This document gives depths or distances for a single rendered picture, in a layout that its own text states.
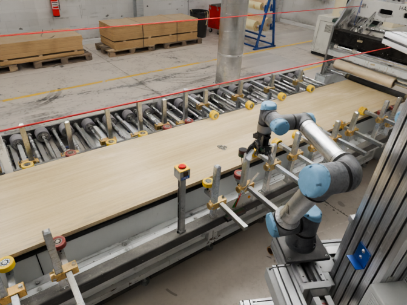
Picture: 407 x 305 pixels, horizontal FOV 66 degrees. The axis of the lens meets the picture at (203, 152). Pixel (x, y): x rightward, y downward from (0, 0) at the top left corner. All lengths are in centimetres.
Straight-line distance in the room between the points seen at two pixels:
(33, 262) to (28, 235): 17
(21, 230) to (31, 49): 562
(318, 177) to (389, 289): 54
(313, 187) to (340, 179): 10
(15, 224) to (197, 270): 145
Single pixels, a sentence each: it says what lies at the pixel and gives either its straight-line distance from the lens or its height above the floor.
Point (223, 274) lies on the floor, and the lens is 282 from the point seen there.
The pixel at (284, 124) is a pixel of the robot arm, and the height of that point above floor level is 164.
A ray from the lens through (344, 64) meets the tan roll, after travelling 459.
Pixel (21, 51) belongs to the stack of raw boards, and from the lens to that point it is 732.
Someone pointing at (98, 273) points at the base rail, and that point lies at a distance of 199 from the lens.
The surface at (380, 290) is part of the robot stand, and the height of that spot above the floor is 123.
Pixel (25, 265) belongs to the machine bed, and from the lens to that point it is 209.
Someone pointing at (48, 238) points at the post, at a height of 110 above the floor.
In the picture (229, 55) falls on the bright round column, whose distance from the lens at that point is 603.
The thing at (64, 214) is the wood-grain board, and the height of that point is 90.
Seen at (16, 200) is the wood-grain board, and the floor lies 90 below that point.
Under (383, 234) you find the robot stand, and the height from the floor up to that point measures 140.
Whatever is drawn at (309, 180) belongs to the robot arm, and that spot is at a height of 160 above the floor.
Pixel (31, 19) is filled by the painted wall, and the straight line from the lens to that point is 859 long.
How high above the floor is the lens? 228
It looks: 33 degrees down
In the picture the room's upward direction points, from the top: 4 degrees clockwise
